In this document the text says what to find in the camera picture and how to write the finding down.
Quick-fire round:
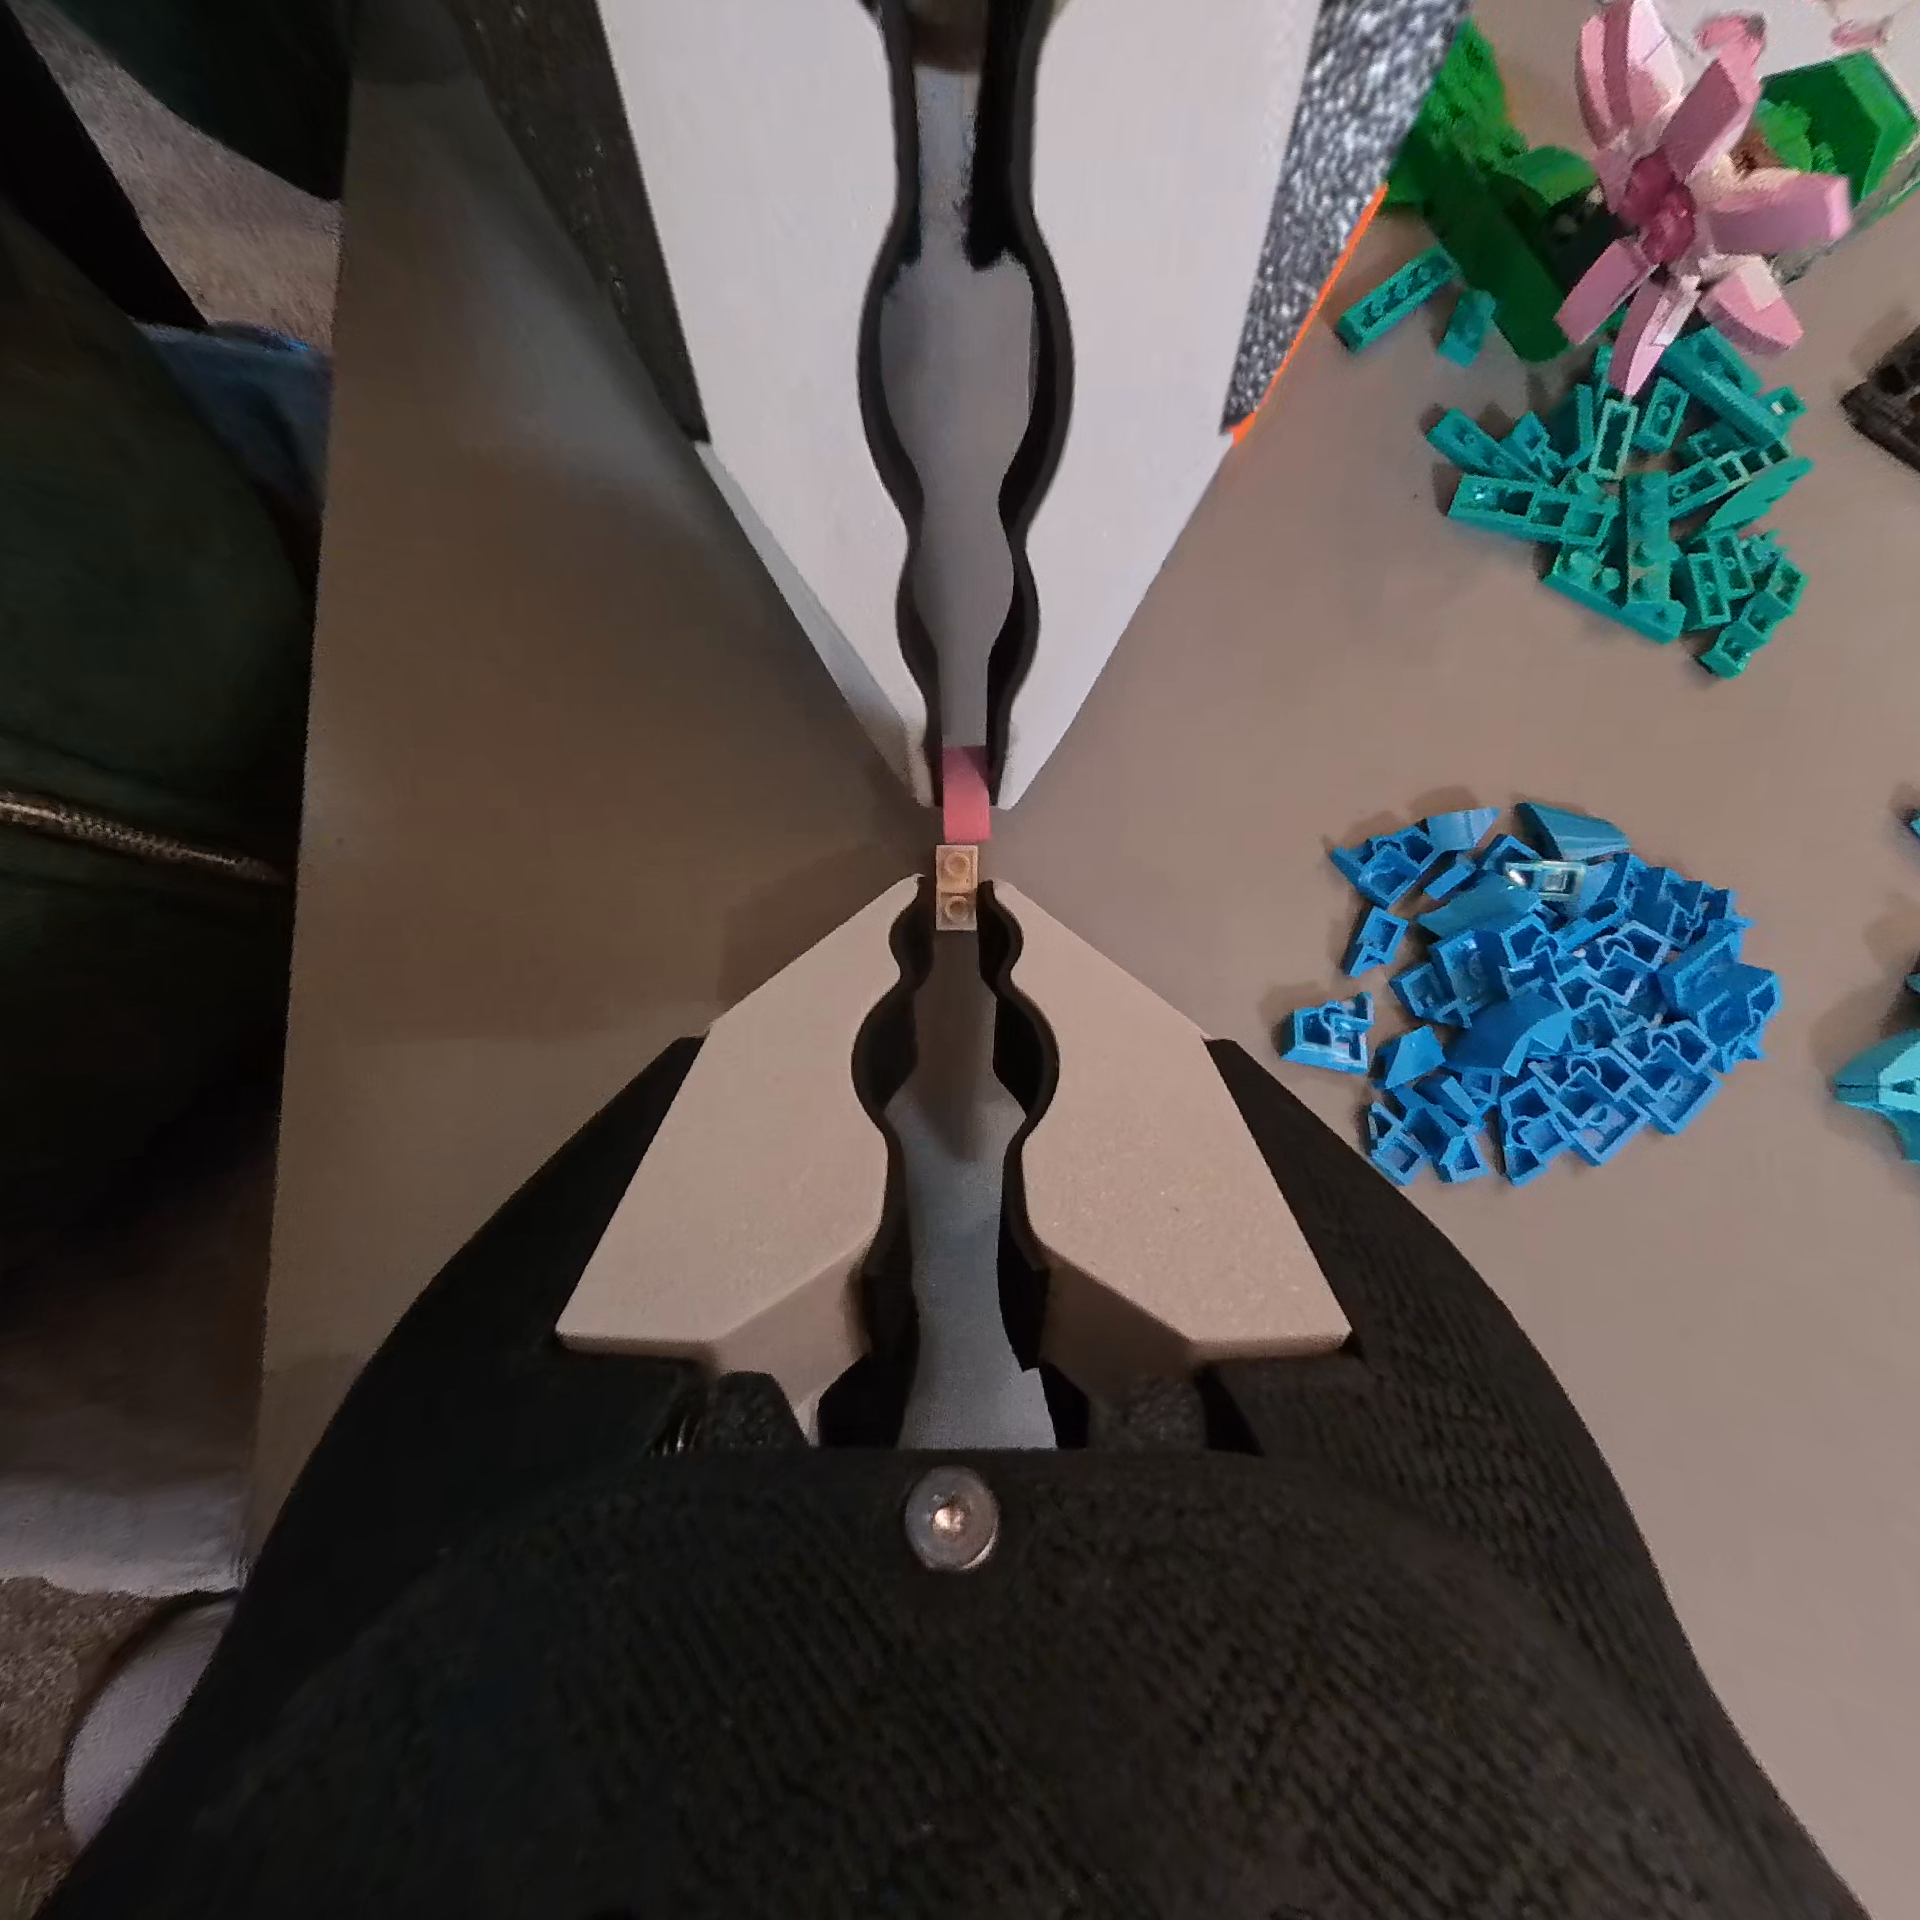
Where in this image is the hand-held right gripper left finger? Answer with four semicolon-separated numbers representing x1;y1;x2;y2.
558;872;936;1448

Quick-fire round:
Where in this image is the pile of cyan lego pieces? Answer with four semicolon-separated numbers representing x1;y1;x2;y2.
1831;809;1920;1160

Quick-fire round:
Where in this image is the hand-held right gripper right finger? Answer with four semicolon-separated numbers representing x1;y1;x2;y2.
972;883;1355;1448

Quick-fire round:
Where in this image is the person's trouser leg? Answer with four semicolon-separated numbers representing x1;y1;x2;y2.
142;323;335;529

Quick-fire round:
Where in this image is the long teal lego plate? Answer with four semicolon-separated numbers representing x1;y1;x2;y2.
1336;247;1461;356

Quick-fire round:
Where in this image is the green lego plant pink flower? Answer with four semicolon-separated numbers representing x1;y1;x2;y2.
1381;0;1920;395

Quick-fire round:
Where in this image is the dark lego piece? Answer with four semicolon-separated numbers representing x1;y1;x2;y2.
1840;333;1920;441

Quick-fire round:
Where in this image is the pile of blue lego pieces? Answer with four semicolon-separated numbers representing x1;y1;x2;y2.
1279;801;1787;1190

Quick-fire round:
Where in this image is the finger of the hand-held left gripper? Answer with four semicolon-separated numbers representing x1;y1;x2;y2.
972;0;1325;816
596;0;950;806

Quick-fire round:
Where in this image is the pile of teal lego pieces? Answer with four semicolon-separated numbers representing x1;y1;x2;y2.
1422;329;1819;681

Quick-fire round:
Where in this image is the dark green jacket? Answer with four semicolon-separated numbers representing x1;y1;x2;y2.
0;193;324;1292

